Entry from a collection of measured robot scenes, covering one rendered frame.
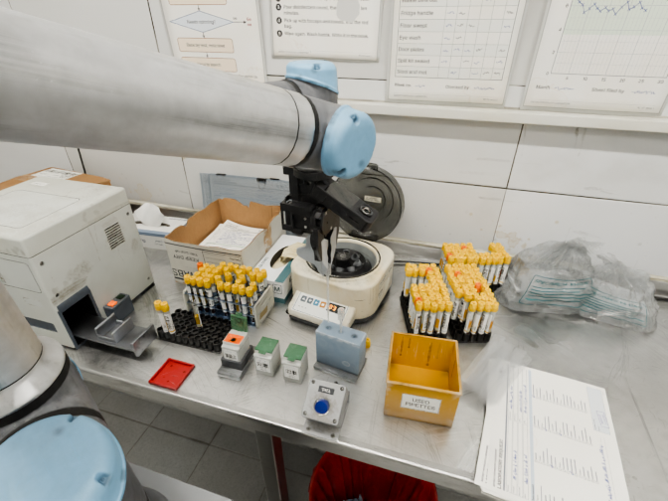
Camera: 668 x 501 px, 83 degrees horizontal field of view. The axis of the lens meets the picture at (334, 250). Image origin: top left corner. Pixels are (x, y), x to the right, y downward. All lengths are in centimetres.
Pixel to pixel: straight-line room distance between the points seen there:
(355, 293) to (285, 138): 59
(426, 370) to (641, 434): 40
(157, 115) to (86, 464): 33
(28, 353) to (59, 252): 49
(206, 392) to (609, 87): 111
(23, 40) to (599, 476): 89
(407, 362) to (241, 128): 66
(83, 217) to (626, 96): 125
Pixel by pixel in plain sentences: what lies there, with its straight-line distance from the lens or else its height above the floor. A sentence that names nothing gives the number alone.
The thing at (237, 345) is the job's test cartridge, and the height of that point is 95.
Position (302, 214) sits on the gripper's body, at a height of 125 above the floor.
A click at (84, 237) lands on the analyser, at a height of 111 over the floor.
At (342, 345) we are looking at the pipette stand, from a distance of 80.
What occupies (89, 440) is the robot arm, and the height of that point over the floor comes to 118.
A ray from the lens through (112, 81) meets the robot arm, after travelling 29.
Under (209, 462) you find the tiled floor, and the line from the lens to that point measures 182.
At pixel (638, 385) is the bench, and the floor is 87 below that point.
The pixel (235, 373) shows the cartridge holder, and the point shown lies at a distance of 87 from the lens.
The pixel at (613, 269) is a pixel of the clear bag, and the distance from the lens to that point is 118.
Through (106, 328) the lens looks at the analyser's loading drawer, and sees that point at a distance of 103.
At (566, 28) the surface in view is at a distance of 107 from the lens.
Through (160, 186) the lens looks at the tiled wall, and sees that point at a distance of 154.
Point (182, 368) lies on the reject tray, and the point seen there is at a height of 88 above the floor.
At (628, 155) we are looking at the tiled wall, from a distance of 118.
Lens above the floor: 154
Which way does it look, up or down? 32 degrees down
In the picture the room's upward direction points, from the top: straight up
